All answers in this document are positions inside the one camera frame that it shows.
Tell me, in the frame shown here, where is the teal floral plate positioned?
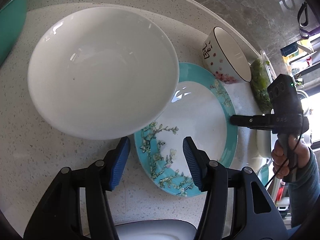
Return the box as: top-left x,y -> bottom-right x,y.
134,62 -> 238,197

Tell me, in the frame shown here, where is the small floral rice bowl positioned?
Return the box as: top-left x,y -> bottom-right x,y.
202,27 -> 252,84

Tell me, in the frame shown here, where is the large white bowl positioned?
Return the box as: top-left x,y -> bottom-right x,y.
28,7 -> 179,140

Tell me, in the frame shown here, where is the right forearm grey sleeve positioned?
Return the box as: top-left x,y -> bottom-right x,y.
288,148 -> 319,228

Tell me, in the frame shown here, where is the person's right hand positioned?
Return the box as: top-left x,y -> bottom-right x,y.
271,140 -> 310,179

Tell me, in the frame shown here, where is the clear container of greens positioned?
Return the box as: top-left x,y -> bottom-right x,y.
250,50 -> 277,114

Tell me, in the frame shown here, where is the teal basin with vegetables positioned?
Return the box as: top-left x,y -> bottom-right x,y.
0,0 -> 27,63

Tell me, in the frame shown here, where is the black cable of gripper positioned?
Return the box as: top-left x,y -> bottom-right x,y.
265,119 -> 304,188

